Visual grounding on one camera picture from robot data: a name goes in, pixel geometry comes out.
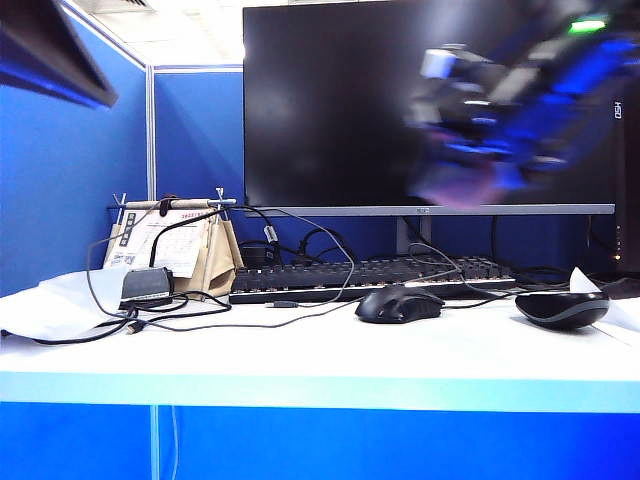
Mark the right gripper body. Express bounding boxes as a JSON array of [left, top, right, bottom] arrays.
[[405, 43, 549, 151]]

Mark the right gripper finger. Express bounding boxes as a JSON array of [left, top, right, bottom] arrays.
[[482, 158, 546, 202], [437, 134, 524, 164]]

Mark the grey black upside-down mouse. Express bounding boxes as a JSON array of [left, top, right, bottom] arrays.
[[514, 291, 612, 332]]

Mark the silver monitor stand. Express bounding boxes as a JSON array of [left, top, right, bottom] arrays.
[[396, 215, 433, 256]]

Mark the black monitor with HSO print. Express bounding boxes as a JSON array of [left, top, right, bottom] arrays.
[[584, 84, 640, 276]]

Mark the small white curled paper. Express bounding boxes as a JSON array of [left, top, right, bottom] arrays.
[[569, 267, 640, 346]]

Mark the large black computer monitor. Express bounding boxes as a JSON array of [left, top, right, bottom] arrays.
[[242, 0, 617, 216]]

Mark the dark flat object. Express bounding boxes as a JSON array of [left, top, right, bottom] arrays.
[[602, 277, 640, 301]]

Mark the black mechanical keyboard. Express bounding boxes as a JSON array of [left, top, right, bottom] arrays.
[[228, 255, 521, 306]]

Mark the black power brick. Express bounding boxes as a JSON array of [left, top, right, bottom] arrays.
[[238, 241, 282, 267]]

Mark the beige desk calendar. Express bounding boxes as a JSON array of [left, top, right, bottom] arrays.
[[103, 188, 246, 303]]

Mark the black adapter box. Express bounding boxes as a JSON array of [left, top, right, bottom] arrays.
[[118, 266, 175, 310]]

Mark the large white paper sheet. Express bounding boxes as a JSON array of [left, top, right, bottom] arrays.
[[0, 264, 132, 344]]

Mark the black mouse cable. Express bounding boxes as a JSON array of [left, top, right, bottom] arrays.
[[407, 242, 574, 310]]

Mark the black wired computer mouse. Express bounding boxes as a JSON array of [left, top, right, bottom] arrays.
[[355, 285, 446, 325]]

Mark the thick black looped cable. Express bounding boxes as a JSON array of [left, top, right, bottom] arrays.
[[27, 289, 234, 347]]

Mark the black stiff arched cable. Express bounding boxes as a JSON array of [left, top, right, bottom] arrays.
[[148, 203, 281, 271]]

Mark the thin grey cable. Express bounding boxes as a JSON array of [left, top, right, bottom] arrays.
[[86, 205, 357, 335]]

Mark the white hanging cable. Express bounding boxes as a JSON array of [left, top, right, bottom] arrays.
[[171, 405, 180, 480]]

